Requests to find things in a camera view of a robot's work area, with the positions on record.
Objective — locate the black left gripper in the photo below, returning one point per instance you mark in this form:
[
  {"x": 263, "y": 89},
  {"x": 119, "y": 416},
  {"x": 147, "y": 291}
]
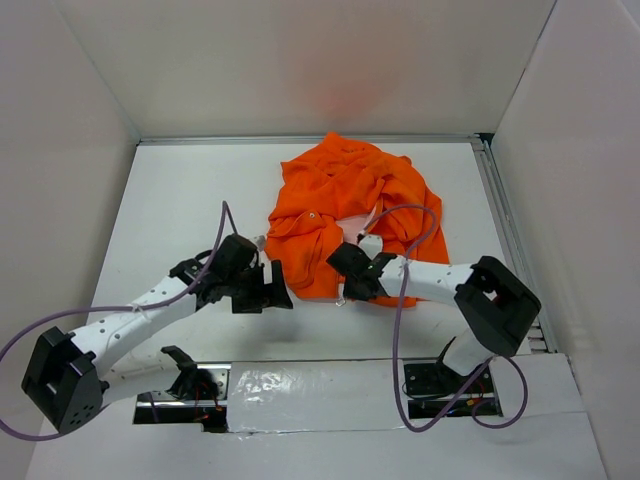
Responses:
[{"x": 273, "y": 295}]

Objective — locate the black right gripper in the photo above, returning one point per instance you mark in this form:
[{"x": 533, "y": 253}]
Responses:
[{"x": 351, "y": 292}]

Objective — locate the orange jacket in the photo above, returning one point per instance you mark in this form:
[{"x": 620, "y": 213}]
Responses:
[{"x": 342, "y": 179}]

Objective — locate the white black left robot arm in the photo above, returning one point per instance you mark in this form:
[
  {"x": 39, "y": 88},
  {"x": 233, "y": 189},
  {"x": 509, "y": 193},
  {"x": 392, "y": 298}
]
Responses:
[{"x": 72, "y": 376}]

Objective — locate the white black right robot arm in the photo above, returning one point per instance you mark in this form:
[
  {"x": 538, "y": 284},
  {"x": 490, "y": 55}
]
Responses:
[{"x": 498, "y": 307}]

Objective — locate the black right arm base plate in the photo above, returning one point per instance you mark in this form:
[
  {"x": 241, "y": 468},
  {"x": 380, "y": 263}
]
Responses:
[{"x": 429, "y": 386}]

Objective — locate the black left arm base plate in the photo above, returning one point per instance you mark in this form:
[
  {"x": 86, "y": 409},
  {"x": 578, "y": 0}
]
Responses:
[{"x": 201, "y": 401}]

